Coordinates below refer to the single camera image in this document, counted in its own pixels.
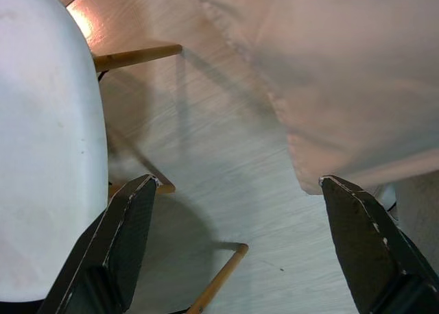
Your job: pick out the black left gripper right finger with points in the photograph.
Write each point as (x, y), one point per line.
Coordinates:
(370, 245)

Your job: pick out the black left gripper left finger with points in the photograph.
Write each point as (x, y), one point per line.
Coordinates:
(113, 245)

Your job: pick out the wooden chair leg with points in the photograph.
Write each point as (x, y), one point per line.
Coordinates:
(137, 56)
(219, 281)

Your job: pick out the white bed sheet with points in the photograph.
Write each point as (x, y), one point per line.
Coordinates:
(343, 81)

